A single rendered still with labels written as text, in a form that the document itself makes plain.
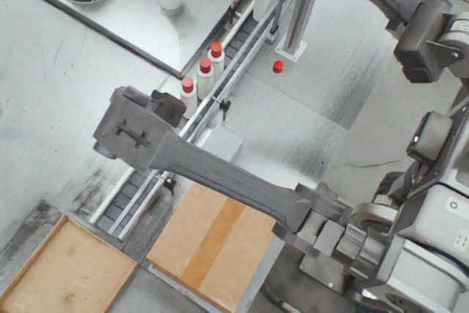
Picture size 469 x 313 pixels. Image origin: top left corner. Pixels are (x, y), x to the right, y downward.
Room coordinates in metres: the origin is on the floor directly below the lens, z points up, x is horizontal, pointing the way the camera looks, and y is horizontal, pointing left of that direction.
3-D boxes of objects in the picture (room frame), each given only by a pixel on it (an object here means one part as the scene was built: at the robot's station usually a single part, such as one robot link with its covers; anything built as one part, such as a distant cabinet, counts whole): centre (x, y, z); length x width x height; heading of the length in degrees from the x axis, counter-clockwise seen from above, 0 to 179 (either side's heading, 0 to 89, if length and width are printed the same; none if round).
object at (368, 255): (0.15, -0.25, 1.45); 0.09 x 0.08 x 0.12; 156
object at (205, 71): (0.69, 0.09, 0.98); 0.05 x 0.05 x 0.20
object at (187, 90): (0.62, 0.13, 0.98); 0.05 x 0.05 x 0.20
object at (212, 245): (0.22, -0.01, 0.99); 0.30 x 0.24 x 0.27; 156
